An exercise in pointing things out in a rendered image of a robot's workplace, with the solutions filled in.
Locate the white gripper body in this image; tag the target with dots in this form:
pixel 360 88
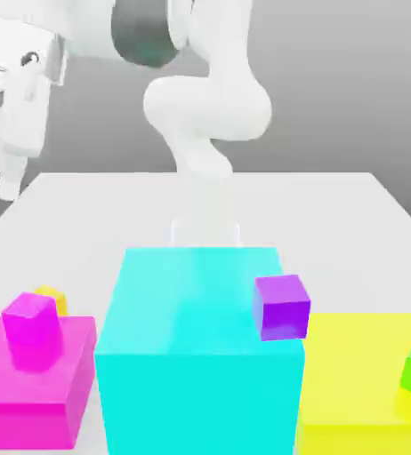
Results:
pixel 17 121

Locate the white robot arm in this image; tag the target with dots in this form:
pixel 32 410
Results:
pixel 209 106

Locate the small yellow cube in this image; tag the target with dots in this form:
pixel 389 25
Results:
pixel 59 298

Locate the small magenta cube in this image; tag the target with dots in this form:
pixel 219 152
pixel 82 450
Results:
pixel 31 334

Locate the small purple cube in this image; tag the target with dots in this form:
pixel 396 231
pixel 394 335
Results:
pixel 283 312

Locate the large magenta box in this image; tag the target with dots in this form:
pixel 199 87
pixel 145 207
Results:
pixel 31 394

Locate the large cyan box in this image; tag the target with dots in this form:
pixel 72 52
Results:
pixel 198 373

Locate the large yellow box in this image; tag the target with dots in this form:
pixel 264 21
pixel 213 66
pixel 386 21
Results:
pixel 351 376

